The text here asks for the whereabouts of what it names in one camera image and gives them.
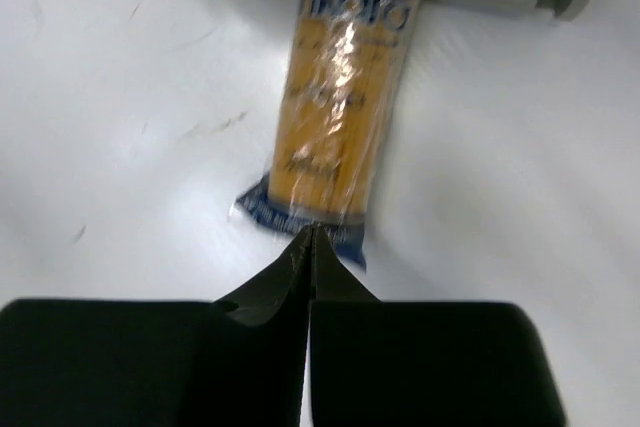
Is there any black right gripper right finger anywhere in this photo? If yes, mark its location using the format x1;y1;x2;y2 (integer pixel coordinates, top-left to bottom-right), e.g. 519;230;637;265
309;228;567;426

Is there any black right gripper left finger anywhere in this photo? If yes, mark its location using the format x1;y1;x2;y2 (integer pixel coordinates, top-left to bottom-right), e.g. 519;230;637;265
1;228;313;426

